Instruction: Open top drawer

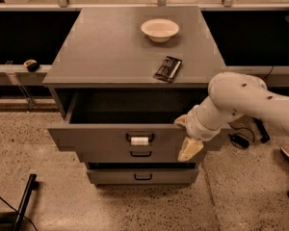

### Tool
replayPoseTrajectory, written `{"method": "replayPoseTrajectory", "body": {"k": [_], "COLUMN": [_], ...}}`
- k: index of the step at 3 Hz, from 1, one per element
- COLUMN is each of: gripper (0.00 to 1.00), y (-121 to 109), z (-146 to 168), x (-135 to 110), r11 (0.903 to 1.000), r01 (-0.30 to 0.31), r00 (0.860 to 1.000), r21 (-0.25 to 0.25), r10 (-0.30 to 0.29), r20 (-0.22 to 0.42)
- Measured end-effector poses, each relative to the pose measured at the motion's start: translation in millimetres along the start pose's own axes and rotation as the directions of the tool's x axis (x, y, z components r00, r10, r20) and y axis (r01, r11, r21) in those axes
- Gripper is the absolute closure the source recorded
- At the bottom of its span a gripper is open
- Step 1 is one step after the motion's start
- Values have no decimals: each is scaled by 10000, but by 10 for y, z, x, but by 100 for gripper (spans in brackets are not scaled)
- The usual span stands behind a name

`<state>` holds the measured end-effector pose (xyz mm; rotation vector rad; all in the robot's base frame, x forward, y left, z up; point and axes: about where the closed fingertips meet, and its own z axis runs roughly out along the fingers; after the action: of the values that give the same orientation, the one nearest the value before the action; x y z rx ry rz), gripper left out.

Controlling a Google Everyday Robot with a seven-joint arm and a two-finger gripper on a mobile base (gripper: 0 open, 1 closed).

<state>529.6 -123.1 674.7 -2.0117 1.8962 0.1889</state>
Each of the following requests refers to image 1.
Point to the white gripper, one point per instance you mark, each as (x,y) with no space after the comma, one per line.
(194,125)

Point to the grey top drawer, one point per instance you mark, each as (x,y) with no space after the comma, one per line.
(134,119)

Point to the grey drawer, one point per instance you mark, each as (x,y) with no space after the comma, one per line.
(134,119)
(176,176)
(128,157)

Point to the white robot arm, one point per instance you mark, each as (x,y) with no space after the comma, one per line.
(231,96)

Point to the grey drawer cabinet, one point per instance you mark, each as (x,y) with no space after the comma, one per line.
(106,49)

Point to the grey bottom drawer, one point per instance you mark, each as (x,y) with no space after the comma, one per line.
(176,176)

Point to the grey middle drawer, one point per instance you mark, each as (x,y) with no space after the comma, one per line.
(128,157)

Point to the black power adapter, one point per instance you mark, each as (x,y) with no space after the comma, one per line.
(238,141)

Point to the black snack packet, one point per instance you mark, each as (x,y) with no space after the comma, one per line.
(168,70)

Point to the black stand leg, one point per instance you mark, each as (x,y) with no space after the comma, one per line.
(264,134)

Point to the white bowl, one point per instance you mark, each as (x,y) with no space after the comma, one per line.
(160,30)

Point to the tape measure on ledge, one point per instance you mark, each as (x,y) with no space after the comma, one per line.
(31,65)

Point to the clear ruler bracket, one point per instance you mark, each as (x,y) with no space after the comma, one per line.
(26,93)

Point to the black metal frame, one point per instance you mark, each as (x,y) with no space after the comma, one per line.
(14,219)

